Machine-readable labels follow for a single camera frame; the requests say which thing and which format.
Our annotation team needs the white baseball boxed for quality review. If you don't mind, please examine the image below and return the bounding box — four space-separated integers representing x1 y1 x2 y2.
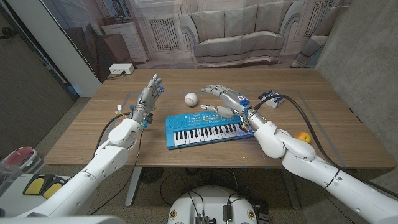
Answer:
184 92 199 108

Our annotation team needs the blue toy keyboard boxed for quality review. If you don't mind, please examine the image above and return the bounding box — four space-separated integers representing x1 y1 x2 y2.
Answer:
165 107 259 150

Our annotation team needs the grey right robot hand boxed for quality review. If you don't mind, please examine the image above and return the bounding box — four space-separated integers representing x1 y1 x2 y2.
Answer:
200 83 252 118

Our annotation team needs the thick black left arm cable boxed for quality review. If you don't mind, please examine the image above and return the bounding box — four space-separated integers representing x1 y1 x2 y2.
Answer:
93 111 131 158

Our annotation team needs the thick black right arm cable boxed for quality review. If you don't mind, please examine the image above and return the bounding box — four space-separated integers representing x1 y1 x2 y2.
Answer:
253 93 398 198

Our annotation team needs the black adapter on torso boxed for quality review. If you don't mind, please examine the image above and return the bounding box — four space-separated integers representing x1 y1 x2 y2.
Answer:
223 203 233 222

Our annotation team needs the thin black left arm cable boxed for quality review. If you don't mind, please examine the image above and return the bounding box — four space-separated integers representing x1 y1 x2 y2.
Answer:
89 129 144 216

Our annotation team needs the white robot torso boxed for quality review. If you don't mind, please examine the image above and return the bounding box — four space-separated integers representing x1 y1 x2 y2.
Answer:
167 185 259 224

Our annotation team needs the yellow black foot pedal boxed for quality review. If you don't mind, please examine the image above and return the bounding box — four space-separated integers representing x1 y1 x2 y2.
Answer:
42 176 67 200
23 174 48 196

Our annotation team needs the printed living room backdrop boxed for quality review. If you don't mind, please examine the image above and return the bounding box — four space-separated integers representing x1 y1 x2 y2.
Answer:
40 0 352 83

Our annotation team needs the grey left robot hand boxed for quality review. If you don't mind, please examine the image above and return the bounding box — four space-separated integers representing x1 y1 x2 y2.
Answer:
129 73 165 124

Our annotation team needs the orange fruit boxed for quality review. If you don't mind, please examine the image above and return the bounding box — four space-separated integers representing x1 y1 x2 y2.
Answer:
294 131 312 144

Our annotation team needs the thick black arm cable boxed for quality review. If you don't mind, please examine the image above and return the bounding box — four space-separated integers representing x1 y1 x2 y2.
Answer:
93 111 131 158
253 93 398 198

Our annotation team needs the clear container with red contents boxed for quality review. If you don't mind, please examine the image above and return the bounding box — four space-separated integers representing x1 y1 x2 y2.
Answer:
0 146 44 175

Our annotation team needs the white pillar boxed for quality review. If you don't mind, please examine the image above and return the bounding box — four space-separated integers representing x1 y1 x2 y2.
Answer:
6 0 102 98

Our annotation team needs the white table leg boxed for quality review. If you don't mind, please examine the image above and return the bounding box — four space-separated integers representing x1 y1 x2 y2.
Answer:
279 167 302 211
124 167 142 208

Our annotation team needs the black round floor object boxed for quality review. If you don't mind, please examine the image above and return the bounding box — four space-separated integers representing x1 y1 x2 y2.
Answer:
139 167 165 184

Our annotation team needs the small blue white box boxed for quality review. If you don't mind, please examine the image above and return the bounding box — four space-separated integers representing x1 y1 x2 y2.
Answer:
257 90 285 109

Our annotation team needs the white power strip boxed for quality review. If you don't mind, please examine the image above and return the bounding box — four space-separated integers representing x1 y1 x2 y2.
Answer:
108 63 135 75

